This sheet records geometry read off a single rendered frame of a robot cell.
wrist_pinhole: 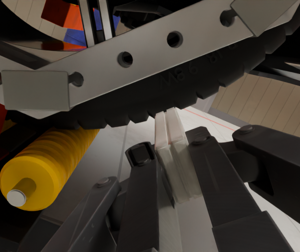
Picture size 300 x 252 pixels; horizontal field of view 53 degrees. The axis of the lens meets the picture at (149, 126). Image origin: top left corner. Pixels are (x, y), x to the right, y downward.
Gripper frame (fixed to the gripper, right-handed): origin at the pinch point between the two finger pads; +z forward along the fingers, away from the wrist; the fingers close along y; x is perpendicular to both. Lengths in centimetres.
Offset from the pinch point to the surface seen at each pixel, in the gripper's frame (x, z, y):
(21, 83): 6.8, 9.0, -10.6
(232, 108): -134, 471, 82
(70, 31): 61, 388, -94
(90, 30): 9.8, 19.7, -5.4
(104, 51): 6.7, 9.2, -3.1
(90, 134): -2.5, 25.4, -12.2
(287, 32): 1.5, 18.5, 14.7
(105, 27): 9.5, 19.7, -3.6
